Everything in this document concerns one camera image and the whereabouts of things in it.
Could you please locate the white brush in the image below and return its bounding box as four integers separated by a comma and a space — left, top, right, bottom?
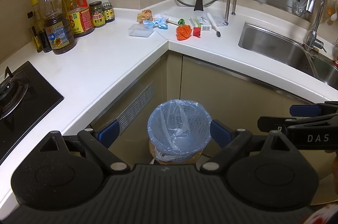
206, 12, 221, 37

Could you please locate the red small block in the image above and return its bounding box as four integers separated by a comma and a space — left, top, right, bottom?
192, 27, 201, 38

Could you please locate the white green medicine box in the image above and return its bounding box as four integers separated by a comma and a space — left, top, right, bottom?
189, 16, 212, 31

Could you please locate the blue face mask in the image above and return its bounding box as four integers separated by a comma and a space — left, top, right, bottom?
143, 18, 168, 29

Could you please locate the brown paper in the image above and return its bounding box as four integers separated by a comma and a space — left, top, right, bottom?
136, 9, 154, 23

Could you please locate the trash bin with blue bag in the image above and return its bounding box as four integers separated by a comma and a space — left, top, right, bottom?
147, 99, 212, 163

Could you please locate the right hand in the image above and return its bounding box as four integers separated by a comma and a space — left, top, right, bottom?
325, 150, 337, 160

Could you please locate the cabinet vent grille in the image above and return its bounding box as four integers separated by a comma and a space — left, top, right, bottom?
116, 82, 155, 134

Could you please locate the stainless steel sink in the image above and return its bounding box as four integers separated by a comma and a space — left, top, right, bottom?
238, 23, 337, 89

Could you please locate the black gas stove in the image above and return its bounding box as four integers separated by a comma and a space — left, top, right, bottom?
1, 61, 64, 162

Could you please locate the white mesh pad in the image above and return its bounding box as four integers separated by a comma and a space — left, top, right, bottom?
212, 15, 227, 27

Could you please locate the thin dark sauce bottle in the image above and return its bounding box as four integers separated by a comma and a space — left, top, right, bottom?
30, 0, 52, 53

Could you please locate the chrome faucet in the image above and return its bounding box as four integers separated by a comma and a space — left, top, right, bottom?
302, 0, 328, 53

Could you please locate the red label sauce jar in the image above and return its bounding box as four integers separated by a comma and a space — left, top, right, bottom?
89, 1, 105, 28

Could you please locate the large dark oil bottle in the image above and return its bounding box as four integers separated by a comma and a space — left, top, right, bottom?
40, 0, 76, 55

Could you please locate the yellow label oil bottle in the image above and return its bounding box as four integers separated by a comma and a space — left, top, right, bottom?
64, 0, 94, 37

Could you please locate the small green label jar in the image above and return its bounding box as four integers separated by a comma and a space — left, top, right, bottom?
102, 2, 115, 23

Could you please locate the white roll with green end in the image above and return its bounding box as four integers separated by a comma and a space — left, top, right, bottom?
163, 14, 186, 26

